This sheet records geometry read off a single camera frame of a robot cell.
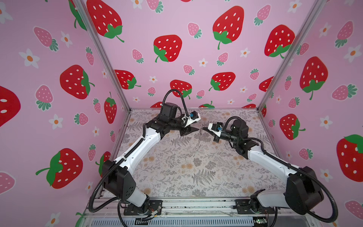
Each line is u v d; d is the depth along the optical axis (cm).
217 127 61
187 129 66
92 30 75
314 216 42
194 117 61
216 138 69
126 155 45
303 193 41
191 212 73
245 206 73
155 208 73
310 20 72
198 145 96
